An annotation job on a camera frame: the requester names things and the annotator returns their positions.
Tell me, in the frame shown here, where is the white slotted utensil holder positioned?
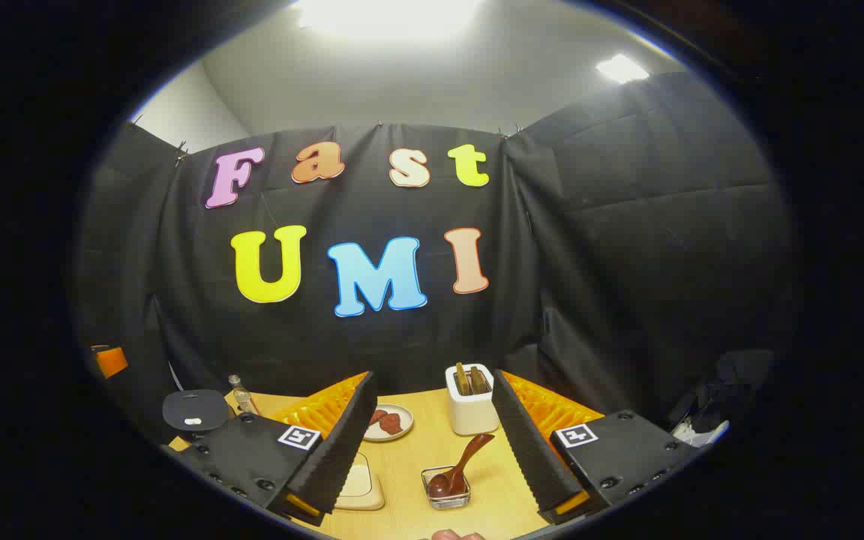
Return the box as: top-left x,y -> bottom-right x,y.
445,364 -> 500,437

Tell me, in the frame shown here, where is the white round plate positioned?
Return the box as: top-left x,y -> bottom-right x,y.
363,403 -> 415,442

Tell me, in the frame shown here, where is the clear glass bottle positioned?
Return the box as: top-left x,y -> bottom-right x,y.
228,375 -> 260,416

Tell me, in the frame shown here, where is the large ceiling light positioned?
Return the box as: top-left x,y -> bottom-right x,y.
297,0 -> 482,38

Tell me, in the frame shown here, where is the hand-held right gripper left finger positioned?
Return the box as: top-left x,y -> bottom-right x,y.
177,371 -> 379,526

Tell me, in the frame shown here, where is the dark grey rice cooker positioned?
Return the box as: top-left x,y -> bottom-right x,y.
162,388 -> 232,436

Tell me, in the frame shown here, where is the brown wooden spoon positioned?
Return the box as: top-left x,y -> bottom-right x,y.
427,433 -> 495,499

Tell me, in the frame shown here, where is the black backdrop cloth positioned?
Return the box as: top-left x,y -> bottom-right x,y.
76,71 -> 797,451

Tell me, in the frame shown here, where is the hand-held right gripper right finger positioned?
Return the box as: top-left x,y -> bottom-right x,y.
492,369 -> 703,526

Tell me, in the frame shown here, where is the small ceiling light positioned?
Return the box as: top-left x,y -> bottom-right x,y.
595,54 -> 650,83

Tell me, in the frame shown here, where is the dark clothes pile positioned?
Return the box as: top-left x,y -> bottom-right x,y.
664,349 -> 774,443

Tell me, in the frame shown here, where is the grey white cloth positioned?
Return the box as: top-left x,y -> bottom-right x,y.
672,420 -> 730,448

